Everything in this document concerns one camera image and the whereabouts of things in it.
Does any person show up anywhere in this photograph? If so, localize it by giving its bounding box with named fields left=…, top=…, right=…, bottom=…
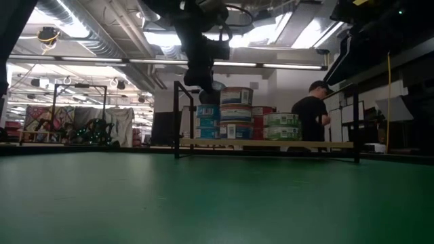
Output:
left=290, top=79, right=332, bottom=143

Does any silver ribbed air duct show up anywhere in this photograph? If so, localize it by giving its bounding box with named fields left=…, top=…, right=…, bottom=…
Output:
left=32, top=0, right=157, bottom=94

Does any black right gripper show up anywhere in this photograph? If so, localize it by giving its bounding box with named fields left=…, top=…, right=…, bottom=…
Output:
left=324, top=0, right=377, bottom=85

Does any low wooden bench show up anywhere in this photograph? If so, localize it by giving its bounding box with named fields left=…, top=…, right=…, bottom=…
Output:
left=18, top=130, right=65, bottom=144

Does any black yellow ceiling reel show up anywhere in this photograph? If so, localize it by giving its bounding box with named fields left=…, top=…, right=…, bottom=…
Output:
left=36, top=26, right=61, bottom=47

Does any white board panel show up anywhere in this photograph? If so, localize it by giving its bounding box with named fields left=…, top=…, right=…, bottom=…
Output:
left=330, top=100, right=355, bottom=143

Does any long ceiling light bar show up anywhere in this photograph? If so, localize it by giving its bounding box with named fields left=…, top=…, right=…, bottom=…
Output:
left=6, top=54, right=323, bottom=71

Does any grey angled panel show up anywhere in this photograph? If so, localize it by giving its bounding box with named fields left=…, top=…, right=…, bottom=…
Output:
left=374, top=94, right=415, bottom=123

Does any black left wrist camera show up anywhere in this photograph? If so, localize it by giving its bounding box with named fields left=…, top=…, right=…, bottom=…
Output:
left=205, top=37, right=232, bottom=61

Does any black background rack frame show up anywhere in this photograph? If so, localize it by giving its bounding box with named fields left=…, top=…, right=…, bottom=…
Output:
left=50, top=83, right=109, bottom=145

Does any green table mat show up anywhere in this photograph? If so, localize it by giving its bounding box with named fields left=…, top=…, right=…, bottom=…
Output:
left=0, top=152, right=434, bottom=244

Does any wooden shelf with black frame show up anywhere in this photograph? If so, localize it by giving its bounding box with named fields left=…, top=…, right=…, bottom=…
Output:
left=173, top=80, right=360, bottom=164

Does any black square cabinet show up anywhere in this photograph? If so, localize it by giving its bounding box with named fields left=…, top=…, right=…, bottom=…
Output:
left=151, top=110, right=176, bottom=140

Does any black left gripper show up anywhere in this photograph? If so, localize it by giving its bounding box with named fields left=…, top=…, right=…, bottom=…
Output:
left=183, top=6, right=221, bottom=105

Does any black metal table frame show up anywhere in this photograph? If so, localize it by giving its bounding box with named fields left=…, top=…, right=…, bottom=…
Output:
left=0, top=142, right=434, bottom=167

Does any grey draped cloth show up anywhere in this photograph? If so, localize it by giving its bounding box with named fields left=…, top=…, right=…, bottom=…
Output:
left=74, top=107, right=136, bottom=146

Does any colourful patterned quilt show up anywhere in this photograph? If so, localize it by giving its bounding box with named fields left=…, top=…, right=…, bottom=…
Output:
left=22, top=104, right=76, bottom=134

